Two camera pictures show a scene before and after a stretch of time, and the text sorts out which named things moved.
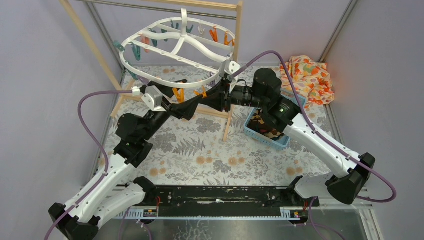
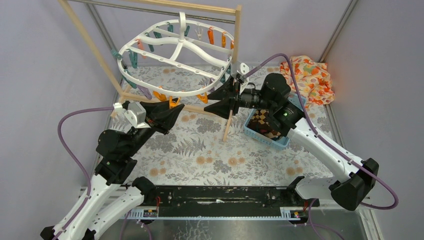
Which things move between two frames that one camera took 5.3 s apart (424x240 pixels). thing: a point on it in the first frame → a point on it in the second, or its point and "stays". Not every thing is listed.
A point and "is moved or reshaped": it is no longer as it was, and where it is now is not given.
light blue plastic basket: [282, 142] stays
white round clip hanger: [177, 52] is moved or reshaped
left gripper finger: [169, 91] → [151, 107]
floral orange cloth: [313, 80] stays
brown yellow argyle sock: [257, 123] stays
